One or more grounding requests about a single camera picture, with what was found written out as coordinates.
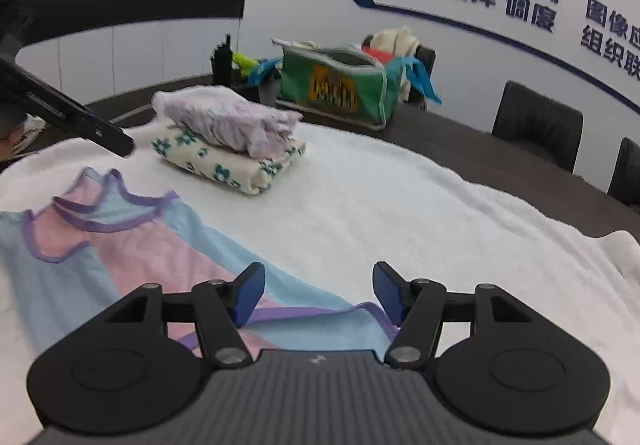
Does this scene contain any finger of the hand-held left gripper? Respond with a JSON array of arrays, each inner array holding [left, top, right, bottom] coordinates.
[[70, 102, 137, 159]]

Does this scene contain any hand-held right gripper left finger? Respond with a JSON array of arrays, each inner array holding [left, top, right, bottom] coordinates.
[[92, 261, 266, 369]]

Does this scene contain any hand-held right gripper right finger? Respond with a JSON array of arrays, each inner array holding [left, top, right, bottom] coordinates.
[[372, 261, 546, 369]]

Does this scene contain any pink and blue vest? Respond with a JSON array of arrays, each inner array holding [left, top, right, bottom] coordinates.
[[0, 166, 401, 361]]

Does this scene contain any white fluffy towel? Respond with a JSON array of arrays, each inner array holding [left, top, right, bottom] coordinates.
[[0, 122, 640, 445]]

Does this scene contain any folded pink floral ruffled cloth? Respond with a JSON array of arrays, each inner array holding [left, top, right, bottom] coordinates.
[[151, 86, 304, 159]]

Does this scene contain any folded cream teal-flowered cloth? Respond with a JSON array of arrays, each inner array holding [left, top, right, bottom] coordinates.
[[150, 122, 307, 197]]

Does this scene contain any black pen holder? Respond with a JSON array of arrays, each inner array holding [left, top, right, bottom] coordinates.
[[210, 34, 234, 88]]

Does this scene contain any red cloth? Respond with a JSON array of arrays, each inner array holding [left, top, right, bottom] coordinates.
[[361, 45, 396, 66]]

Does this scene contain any green bag with blue straps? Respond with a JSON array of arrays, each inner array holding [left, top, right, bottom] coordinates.
[[245, 37, 443, 130]]

